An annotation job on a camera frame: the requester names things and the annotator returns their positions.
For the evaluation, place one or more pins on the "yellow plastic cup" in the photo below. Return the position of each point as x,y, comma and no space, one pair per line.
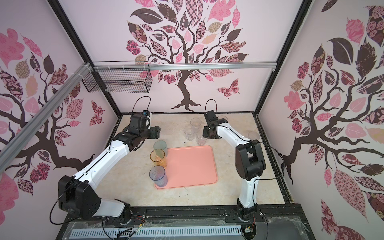
158,156

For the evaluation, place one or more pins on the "white slotted cable duct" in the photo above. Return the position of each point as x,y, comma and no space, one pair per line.
159,233

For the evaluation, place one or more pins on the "aluminium rail back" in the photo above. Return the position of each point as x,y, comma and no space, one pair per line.
199,66

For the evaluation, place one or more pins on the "black wire basket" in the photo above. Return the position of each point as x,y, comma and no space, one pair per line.
119,77

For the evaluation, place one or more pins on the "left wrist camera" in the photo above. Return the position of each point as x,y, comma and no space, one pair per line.
146,113

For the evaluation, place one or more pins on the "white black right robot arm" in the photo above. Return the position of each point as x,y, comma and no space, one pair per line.
249,160

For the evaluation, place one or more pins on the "aluminium rail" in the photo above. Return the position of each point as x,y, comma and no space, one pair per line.
199,66
11,150

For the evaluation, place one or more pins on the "green textured plastic cup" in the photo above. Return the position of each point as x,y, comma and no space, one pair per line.
161,145

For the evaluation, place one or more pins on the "pink plastic tray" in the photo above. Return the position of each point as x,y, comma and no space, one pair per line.
190,166

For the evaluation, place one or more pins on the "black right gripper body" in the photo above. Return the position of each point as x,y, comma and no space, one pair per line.
206,133

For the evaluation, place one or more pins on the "clear cup front left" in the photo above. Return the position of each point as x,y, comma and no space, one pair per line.
190,133

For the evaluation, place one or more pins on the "aluminium rail left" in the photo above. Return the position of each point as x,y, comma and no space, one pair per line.
11,150

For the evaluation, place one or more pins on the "clear cup front middle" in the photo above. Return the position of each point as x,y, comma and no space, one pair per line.
201,140

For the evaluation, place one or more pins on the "blue plastic cup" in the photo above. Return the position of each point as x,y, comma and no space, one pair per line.
158,175

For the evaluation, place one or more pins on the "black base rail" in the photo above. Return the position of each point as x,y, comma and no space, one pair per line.
230,214

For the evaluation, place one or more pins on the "clear dotted cup right row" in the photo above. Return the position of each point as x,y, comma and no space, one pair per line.
254,136

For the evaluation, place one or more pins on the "clear cup back left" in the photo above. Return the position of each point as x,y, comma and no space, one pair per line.
196,123

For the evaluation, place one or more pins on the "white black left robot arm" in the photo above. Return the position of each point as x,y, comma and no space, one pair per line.
77,194

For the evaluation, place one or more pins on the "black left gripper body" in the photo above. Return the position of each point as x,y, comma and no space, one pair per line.
151,133

